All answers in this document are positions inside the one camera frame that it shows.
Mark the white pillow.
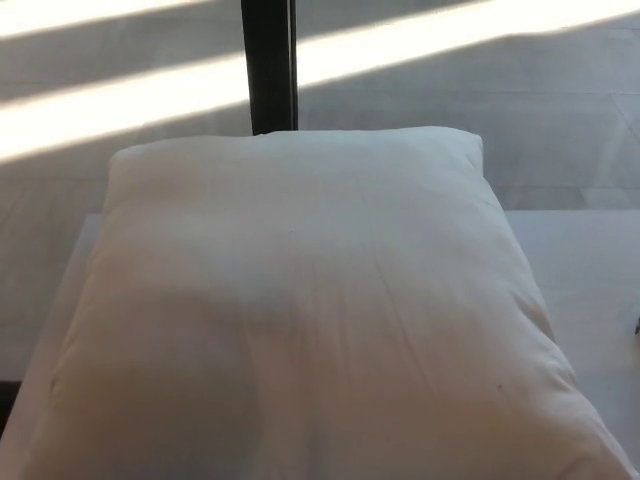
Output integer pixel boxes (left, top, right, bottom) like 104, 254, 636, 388
12, 126, 640, 480

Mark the black vertical post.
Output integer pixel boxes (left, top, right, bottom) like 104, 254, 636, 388
240, 0, 300, 137

